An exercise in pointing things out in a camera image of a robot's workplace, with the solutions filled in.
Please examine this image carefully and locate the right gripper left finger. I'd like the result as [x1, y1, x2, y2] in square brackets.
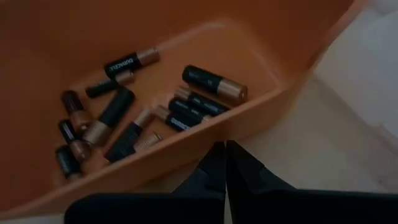
[63, 141, 227, 224]

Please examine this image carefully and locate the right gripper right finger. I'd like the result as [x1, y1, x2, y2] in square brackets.
[225, 139, 398, 224]

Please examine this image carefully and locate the dark brown battery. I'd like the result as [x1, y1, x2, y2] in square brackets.
[60, 90, 91, 134]

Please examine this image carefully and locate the orange plastic bin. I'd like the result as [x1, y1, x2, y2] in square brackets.
[0, 0, 369, 220]

